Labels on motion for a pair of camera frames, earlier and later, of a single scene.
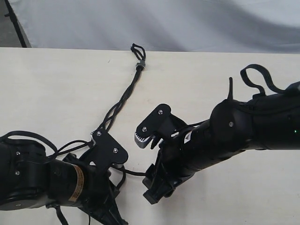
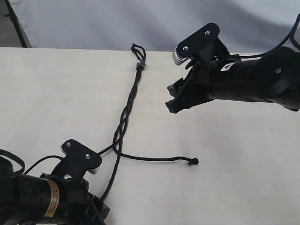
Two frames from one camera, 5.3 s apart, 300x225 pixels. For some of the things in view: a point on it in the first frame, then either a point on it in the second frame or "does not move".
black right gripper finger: [154, 193] to [185, 100]
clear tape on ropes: [141, 63] does not move
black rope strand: [140, 58] to [140, 66]
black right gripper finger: [152, 174] to [175, 89]
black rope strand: [139, 56] to [139, 53]
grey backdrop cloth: [226, 26] does not move
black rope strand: [140, 58] to [140, 67]
